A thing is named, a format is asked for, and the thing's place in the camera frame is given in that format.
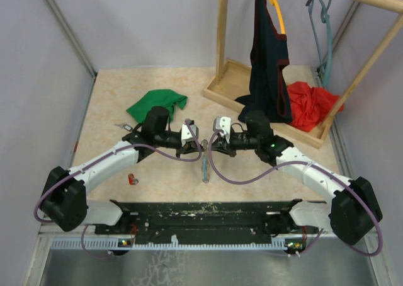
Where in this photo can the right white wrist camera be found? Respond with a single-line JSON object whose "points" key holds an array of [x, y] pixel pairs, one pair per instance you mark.
{"points": [[222, 125]]}

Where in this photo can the green cloth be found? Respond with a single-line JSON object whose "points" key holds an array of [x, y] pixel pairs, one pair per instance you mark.
{"points": [[165, 98]]}

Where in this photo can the yellow hanger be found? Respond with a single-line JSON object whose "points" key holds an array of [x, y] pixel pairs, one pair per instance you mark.
{"points": [[276, 5]]}

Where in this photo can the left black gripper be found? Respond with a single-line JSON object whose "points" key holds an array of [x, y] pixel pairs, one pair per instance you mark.
{"points": [[189, 148]]}

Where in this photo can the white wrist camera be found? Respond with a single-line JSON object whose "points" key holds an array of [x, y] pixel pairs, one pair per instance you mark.
{"points": [[222, 125], [189, 132]]}

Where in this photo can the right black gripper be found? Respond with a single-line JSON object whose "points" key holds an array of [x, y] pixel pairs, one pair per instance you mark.
{"points": [[220, 144]]}

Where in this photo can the red key tag with key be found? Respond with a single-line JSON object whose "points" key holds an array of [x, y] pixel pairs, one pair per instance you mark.
{"points": [[132, 180]]}

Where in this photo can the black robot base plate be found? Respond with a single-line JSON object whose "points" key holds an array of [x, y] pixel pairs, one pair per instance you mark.
{"points": [[202, 223]]}

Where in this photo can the aluminium rail frame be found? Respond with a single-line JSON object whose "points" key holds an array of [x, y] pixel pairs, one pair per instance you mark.
{"points": [[287, 244]]}

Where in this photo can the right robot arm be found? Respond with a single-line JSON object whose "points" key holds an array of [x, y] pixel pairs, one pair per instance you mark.
{"points": [[349, 208]]}

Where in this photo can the red cloth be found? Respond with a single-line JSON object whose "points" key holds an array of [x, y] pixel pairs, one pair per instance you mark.
{"points": [[309, 105]]}

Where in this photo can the dark navy garment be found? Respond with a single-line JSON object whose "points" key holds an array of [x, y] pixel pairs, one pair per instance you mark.
{"points": [[269, 56]]}

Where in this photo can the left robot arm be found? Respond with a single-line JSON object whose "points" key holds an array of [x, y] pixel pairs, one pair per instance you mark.
{"points": [[64, 197]]}

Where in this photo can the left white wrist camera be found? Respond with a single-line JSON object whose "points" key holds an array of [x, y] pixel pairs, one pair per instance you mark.
{"points": [[189, 132]]}

